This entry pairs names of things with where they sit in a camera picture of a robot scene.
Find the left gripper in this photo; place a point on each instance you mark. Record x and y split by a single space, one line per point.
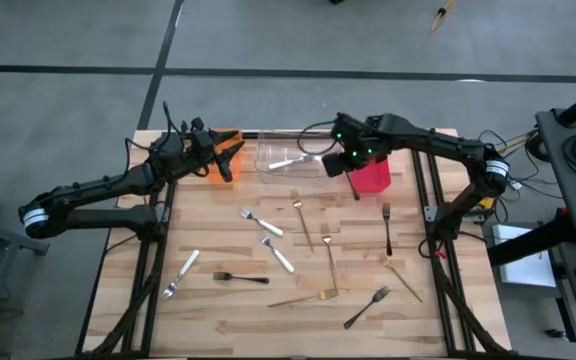
200 150

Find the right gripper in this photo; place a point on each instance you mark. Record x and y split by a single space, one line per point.
360 142

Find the red plastic bin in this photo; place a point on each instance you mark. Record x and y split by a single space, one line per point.
375 177

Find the gold fork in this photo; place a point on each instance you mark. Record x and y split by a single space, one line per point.
327 294
386 261
325 232
296 200

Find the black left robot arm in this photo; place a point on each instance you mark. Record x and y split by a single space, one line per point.
93 187

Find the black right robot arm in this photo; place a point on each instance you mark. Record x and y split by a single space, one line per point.
443 145

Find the orange plastic bin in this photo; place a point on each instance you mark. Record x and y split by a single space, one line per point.
237 167

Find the black table clamp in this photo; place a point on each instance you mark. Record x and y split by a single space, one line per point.
184 125

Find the clear plastic bin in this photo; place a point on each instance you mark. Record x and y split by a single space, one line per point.
268 175

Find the yellow black clamp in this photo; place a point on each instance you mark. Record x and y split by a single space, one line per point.
485 202

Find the yellow black floor tool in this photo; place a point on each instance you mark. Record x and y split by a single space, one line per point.
440 17

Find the black diagonal beam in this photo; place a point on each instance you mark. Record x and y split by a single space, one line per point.
523 245

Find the grey equipment cart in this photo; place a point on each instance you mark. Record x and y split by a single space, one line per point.
555 165

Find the white box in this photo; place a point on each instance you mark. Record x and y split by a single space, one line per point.
528 270

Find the grey side table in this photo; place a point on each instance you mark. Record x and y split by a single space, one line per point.
8 237

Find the small black floor object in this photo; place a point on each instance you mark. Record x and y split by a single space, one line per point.
557 334

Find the grey metal bracket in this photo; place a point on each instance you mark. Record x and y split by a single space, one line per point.
430 213

